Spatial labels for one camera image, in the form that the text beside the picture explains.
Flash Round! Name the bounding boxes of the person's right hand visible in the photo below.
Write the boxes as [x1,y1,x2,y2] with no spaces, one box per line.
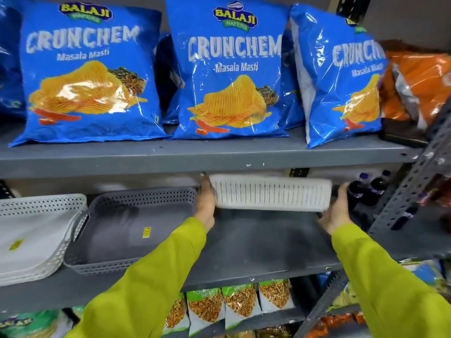
[318,182,354,236]

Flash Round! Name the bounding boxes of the person's left hand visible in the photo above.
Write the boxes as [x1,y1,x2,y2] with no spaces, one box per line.
[193,173,216,233]

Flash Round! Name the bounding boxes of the white slotted plastic basket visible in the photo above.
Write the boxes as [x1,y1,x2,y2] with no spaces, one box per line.
[209,174,333,212]

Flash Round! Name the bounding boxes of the person's left forearm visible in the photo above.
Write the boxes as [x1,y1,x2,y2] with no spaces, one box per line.
[65,217,207,338]

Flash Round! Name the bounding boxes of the person's right forearm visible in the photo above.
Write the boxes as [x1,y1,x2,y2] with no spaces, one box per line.
[331,223,451,338]

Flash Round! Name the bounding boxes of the dark soda bottle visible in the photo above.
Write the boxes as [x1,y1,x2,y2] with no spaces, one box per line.
[365,170,392,207]
[347,172,369,210]

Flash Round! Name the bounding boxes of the grey metal shelf rack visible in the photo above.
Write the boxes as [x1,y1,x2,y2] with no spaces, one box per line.
[0,0,425,338]

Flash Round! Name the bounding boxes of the grey perforated metal rack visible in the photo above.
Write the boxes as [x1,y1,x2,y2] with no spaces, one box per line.
[296,98,451,338]

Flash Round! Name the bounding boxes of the dark brown flat packet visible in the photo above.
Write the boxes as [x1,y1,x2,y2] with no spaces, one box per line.
[380,118,430,148]

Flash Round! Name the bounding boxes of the grey perforated plastic basket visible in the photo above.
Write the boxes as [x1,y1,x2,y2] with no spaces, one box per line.
[63,187,197,276]

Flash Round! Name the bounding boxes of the orange snack packet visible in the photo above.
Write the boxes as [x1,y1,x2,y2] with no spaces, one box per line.
[390,51,451,130]
[379,63,411,121]

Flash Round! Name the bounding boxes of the yellow snack packet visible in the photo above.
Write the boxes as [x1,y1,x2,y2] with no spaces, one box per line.
[330,282,361,310]

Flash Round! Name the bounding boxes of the light blue snack packet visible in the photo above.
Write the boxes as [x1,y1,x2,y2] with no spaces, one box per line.
[401,260,449,297]

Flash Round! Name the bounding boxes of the row of blue chip packets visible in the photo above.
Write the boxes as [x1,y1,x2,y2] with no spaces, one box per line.
[0,0,389,149]

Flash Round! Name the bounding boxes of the green white snack packet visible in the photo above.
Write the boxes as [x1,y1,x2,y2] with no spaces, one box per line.
[186,287,226,337]
[163,293,191,337]
[259,279,295,314]
[222,284,263,330]

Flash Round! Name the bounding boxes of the small orange snack packets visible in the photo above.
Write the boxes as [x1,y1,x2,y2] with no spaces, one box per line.
[306,312,368,338]

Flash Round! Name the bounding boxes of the brown snack packet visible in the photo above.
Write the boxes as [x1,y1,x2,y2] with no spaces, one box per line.
[225,325,293,338]

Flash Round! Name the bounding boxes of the white perforated plastic basket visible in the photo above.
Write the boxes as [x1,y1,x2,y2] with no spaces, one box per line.
[0,193,88,287]

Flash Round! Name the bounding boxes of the large green snack packet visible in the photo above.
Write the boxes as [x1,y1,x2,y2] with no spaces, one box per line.
[0,309,73,338]

